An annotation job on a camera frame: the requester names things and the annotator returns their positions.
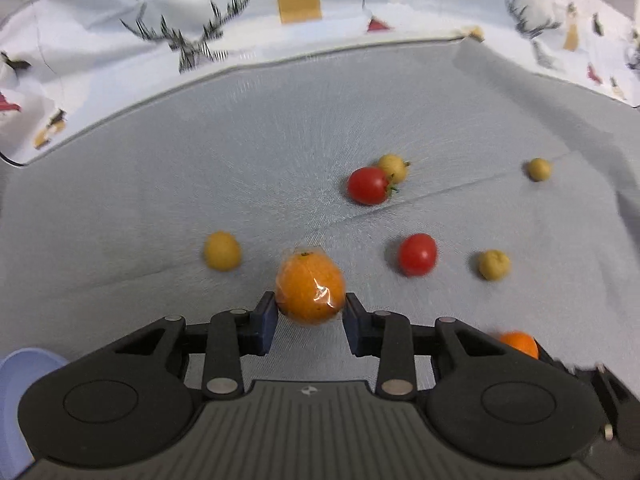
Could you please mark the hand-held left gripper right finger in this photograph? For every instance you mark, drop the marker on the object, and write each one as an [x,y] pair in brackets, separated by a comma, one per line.
[354,325]

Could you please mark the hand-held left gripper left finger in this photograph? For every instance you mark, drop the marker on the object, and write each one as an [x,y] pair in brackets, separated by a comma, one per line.
[265,322]

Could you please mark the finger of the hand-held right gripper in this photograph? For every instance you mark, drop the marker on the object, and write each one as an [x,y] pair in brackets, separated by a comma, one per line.
[575,369]

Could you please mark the plastic orange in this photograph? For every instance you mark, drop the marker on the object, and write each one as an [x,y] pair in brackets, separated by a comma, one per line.
[310,290]

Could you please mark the small yellow fruit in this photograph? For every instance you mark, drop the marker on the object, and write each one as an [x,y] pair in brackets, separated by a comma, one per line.
[540,169]
[222,251]
[494,265]
[395,165]

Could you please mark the red tomato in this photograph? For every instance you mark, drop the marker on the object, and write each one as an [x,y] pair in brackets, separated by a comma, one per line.
[417,254]
[369,186]

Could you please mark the light blue plate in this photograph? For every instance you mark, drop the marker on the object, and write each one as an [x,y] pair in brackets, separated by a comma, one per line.
[20,375]

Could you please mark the grey bed sheet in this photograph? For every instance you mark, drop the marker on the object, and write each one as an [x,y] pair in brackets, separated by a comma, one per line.
[200,160]

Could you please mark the grey quilt with deer print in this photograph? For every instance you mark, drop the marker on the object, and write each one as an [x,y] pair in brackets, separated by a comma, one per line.
[350,0]

